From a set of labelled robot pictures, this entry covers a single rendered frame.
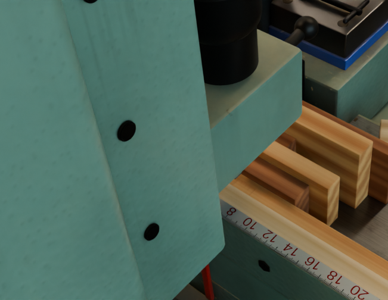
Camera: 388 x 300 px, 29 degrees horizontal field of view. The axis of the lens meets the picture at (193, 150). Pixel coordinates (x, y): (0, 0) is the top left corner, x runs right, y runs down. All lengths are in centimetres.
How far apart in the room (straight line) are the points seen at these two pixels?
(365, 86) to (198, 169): 32
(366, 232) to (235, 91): 20
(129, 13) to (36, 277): 12
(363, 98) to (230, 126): 25
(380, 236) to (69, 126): 42
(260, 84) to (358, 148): 13
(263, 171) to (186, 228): 18
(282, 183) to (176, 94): 25
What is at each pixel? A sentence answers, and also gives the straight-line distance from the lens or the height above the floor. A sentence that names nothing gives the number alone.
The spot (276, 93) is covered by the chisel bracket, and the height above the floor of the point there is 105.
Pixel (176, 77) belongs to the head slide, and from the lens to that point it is 38.
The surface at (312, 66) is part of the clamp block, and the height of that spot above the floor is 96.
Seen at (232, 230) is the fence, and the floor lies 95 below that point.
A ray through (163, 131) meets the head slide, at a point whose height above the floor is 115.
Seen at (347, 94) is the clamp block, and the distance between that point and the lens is 71.
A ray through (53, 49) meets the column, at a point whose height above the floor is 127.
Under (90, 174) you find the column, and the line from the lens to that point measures 30.
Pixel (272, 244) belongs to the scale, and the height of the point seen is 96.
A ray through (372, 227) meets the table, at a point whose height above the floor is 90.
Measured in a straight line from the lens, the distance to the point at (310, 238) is 59.
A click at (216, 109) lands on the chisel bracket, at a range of 51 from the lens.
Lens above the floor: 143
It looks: 47 degrees down
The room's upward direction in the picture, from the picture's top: 9 degrees counter-clockwise
